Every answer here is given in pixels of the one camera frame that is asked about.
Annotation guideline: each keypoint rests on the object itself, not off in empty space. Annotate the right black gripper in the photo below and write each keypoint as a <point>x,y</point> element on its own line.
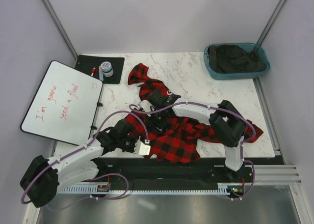
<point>157,126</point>

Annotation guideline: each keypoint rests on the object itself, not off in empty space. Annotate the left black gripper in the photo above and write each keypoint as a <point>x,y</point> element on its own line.
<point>135,139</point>

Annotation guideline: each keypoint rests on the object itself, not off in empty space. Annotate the red black plaid shirt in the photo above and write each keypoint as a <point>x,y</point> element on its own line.
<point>178,142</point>

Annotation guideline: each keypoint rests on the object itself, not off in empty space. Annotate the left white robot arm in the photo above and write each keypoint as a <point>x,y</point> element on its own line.
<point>45,177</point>

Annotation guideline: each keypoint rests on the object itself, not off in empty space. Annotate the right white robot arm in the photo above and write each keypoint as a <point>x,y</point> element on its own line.
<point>224,119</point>

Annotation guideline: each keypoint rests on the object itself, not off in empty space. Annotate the blue orange eraser stick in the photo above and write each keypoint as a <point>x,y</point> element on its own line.
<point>101,76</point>

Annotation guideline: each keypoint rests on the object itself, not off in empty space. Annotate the white dry erase board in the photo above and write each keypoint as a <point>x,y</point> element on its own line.
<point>64,105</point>

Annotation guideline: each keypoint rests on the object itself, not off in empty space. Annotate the white blue lidded jar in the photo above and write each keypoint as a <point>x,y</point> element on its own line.
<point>107,69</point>

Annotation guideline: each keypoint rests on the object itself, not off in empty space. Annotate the red whiteboard marker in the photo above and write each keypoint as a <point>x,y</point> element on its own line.
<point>93,71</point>

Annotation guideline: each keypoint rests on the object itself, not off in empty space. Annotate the black clothing in bin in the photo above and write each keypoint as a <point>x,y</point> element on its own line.
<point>229,59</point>

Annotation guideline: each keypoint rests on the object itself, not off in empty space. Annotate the black mat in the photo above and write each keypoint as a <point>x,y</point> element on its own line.
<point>85,64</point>

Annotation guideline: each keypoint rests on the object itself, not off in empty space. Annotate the teal plastic bin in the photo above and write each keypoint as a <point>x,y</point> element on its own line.
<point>236,76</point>

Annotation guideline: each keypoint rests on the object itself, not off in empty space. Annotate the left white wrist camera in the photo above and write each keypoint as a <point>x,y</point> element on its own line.
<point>142,148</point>

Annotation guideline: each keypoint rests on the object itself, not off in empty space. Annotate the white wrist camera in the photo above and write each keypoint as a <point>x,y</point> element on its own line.
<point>145,106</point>
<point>142,148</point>

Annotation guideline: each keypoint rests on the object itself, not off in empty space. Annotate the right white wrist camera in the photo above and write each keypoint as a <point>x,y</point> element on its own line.
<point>145,106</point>

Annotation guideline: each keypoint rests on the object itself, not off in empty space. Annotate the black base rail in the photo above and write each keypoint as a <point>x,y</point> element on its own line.
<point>154,175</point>

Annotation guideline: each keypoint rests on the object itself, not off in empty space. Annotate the light blue cable duct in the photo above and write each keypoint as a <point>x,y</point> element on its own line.
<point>102,189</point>

